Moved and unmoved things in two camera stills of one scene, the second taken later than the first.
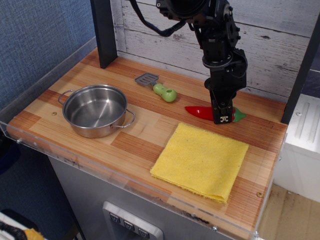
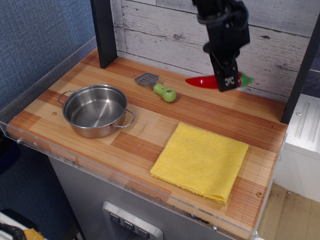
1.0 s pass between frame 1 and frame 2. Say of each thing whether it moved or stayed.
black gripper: moved
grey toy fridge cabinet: stayed
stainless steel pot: stayed
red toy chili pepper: moved
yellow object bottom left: stayed
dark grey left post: stayed
